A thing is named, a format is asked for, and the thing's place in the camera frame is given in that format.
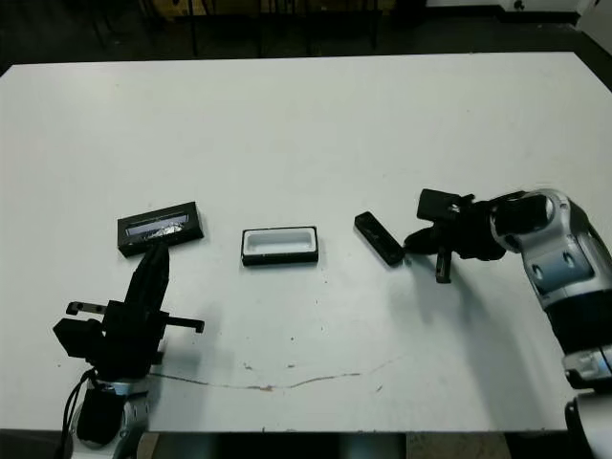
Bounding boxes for black box lid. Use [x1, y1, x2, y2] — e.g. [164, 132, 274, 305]
[117, 201, 207, 259]

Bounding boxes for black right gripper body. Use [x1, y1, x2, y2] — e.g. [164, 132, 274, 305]
[432, 192, 502, 285]

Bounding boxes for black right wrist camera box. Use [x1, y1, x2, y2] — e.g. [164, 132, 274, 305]
[418, 189, 455, 222]

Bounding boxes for grey robot lower body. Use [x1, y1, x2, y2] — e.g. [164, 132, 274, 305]
[190, 432, 407, 459]

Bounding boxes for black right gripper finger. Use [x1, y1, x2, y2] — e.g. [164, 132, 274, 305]
[403, 237, 441, 255]
[404, 223, 440, 245]

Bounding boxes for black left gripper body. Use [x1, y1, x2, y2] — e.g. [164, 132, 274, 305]
[66, 299, 206, 380]

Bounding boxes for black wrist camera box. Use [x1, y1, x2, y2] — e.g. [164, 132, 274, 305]
[52, 318, 104, 361]
[418, 189, 455, 222]

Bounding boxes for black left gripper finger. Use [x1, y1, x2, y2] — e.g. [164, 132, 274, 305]
[150, 243, 171, 314]
[124, 243, 162, 310]

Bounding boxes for black box base white insert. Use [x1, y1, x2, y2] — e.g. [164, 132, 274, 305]
[241, 224, 320, 267]

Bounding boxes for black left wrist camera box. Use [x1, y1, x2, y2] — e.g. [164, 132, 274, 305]
[52, 318, 104, 361]

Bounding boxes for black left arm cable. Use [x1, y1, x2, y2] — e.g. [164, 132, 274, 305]
[59, 370, 97, 459]

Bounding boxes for black bar-shaped camera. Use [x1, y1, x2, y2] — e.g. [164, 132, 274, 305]
[354, 211, 406, 267]

